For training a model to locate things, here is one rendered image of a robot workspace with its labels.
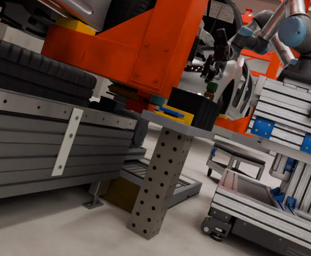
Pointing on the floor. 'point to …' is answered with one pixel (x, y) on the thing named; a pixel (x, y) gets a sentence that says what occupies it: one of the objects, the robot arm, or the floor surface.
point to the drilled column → (159, 183)
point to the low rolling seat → (240, 156)
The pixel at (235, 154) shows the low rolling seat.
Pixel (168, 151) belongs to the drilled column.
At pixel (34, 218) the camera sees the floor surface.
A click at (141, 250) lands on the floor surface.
